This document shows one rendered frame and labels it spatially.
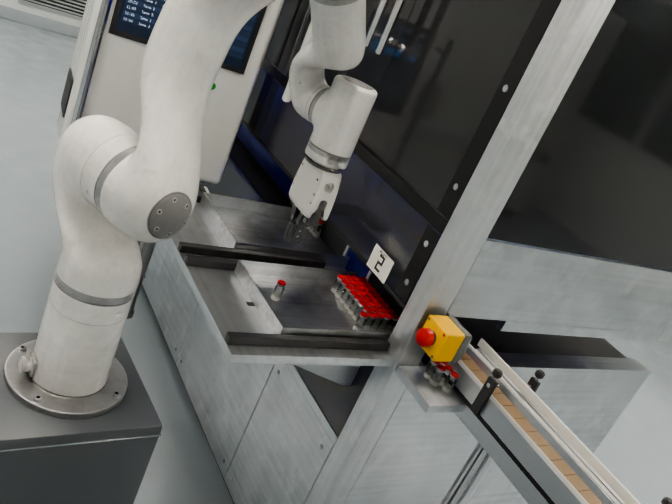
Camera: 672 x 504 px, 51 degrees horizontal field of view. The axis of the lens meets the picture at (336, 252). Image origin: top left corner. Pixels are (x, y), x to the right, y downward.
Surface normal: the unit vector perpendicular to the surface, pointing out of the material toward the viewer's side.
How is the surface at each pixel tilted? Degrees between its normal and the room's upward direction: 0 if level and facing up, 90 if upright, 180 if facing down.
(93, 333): 90
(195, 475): 0
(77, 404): 0
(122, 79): 90
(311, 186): 90
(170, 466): 0
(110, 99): 90
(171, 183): 63
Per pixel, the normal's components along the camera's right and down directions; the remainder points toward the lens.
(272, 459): -0.82, -0.11
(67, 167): -0.59, 0.20
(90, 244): 0.39, -0.48
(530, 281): 0.44, 0.52
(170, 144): 0.70, 0.04
